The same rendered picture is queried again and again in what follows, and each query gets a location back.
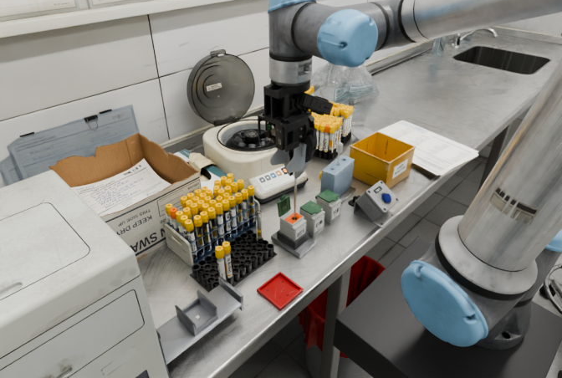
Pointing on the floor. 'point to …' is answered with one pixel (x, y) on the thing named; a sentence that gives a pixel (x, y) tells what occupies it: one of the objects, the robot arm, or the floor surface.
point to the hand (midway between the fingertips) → (295, 170)
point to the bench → (409, 80)
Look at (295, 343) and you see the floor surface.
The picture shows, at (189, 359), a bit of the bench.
